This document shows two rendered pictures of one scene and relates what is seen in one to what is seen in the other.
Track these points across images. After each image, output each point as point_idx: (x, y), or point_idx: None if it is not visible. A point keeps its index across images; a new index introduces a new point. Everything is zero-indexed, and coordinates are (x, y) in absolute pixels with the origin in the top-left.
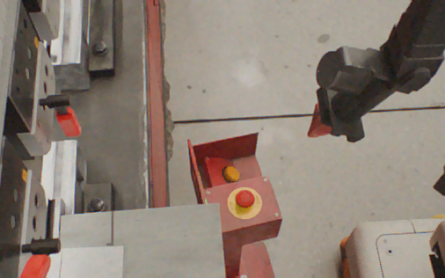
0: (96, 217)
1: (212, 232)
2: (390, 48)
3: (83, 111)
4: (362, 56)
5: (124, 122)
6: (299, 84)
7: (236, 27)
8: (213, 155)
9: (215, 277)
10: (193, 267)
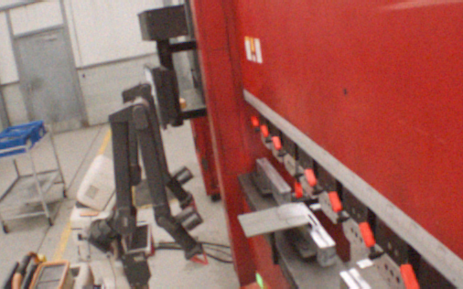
0: (295, 223)
1: (247, 229)
2: (171, 216)
3: (336, 284)
4: (183, 213)
5: (311, 285)
6: None
7: None
8: None
9: (243, 220)
10: (253, 220)
